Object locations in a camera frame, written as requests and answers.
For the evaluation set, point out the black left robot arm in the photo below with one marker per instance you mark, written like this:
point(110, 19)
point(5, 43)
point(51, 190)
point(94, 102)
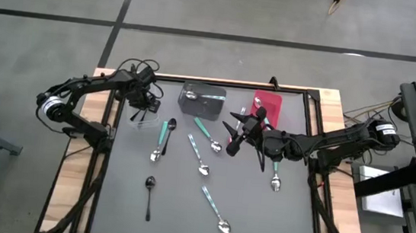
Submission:
point(92, 81)

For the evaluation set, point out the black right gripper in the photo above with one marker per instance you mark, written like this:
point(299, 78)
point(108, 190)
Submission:
point(256, 132)

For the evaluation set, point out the dark grey plastic bin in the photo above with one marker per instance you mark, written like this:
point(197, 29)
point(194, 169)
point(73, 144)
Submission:
point(201, 110)

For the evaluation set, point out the white box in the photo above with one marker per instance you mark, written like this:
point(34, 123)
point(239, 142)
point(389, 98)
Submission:
point(382, 198)

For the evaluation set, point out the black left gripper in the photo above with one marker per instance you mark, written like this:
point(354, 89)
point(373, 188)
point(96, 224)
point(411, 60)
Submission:
point(139, 91)

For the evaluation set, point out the black aluminium rig frame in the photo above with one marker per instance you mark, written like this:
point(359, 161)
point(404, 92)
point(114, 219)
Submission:
point(173, 78)

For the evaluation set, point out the grey table mat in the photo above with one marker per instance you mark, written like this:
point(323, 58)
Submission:
point(258, 228)

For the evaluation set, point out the black stand beam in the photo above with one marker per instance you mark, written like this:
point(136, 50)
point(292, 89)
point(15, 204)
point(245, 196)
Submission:
point(385, 183)

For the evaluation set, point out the red plastic bin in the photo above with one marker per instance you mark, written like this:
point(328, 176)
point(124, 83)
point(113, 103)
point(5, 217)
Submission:
point(274, 100)

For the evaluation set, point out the clear plastic bin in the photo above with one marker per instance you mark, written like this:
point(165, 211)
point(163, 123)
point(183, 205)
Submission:
point(152, 120)

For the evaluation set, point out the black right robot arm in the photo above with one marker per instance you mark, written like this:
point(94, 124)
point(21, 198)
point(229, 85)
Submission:
point(335, 142)

